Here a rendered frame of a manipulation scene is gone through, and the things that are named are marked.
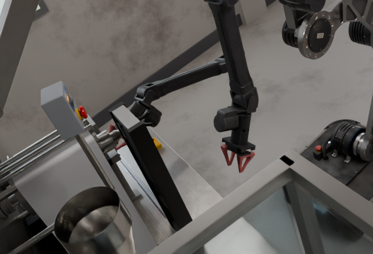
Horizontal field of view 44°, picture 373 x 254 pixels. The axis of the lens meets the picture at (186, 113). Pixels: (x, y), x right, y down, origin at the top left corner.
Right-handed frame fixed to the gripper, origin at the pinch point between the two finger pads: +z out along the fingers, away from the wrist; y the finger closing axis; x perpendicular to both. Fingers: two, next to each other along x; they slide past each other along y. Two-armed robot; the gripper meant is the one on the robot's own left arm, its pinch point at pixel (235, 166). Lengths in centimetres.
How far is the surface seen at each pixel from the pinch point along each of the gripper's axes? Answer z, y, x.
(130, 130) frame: -20.8, 1.9, -43.0
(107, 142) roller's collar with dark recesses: -11.2, -13.4, -41.6
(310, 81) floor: 17, -113, 182
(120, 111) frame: -22.1, -8.8, -40.5
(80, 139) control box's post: -26, 13, -63
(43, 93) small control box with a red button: -37, 11, -70
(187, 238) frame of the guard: -27, 56, -65
